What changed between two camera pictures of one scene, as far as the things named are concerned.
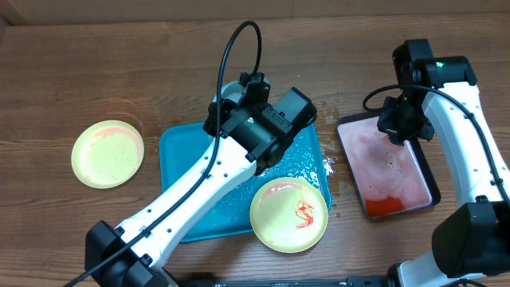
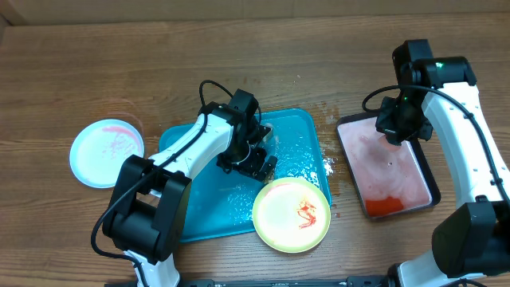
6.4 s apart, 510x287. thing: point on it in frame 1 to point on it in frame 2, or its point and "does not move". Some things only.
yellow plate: (288, 214) does not move
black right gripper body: (405, 118) does not move
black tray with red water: (389, 178) does not move
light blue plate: (232, 90) to (99, 149)
